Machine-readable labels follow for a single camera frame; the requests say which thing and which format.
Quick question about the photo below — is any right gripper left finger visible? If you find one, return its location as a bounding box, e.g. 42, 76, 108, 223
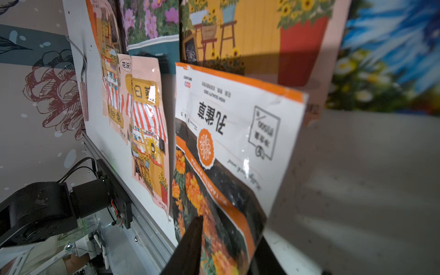
160, 216, 204, 275

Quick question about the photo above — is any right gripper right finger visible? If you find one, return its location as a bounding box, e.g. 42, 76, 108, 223
248, 237, 286, 275

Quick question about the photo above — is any dark marigold seed bag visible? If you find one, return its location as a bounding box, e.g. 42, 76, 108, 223
172, 63, 308, 275

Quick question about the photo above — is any pink shop seed bag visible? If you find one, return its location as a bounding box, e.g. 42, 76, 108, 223
86, 1, 128, 143
118, 54, 170, 213

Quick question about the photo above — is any purple flower seed bag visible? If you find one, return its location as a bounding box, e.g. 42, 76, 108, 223
118, 0, 180, 74

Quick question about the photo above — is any striped shop seed bag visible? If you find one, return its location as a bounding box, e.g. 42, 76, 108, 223
179, 1, 351, 124

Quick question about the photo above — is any blue flower seed bag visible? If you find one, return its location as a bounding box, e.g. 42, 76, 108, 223
325, 1, 440, 117

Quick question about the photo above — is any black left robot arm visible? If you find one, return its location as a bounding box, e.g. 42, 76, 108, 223
1, 182, 79, 248

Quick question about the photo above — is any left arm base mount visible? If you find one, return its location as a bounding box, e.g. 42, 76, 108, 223
70, 159, 133, 229

